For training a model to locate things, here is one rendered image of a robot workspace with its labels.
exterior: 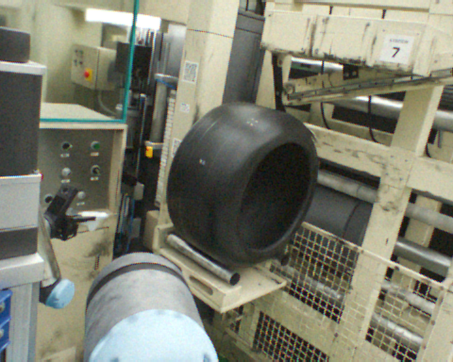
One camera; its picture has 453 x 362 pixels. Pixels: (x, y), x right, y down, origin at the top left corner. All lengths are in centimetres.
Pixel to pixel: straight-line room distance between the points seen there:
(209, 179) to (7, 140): 74
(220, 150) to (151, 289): 89
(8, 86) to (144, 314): 36
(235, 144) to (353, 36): 54
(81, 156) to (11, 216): 105
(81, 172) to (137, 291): 133
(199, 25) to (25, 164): 106
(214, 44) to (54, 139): 66
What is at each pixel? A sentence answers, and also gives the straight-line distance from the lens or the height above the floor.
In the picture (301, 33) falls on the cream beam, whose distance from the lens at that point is 164.
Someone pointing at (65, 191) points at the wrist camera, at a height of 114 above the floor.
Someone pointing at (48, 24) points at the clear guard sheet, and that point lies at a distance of 156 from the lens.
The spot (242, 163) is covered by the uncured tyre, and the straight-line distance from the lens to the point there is 127.
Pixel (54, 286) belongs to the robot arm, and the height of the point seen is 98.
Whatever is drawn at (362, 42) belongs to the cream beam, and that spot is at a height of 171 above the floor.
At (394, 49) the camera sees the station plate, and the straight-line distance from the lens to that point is 146.
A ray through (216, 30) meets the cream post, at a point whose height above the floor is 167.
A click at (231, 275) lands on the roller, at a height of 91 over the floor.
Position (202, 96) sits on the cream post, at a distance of 159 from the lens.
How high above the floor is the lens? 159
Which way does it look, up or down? 16 degrees down
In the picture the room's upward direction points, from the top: 11 degrees clockwise
